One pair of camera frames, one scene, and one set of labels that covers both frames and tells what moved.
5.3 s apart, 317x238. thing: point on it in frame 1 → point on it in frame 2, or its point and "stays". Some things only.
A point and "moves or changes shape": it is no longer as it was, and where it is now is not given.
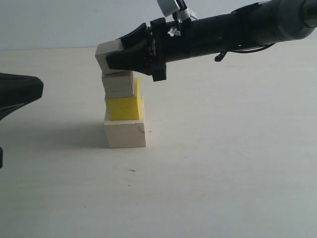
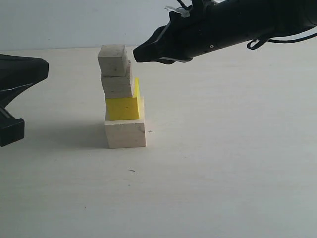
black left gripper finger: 1,157 → 12,129
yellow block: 125,108 stays
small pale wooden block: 103,50 moves or changes shape
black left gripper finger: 17,90 → 17,73
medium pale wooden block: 120,85 stays
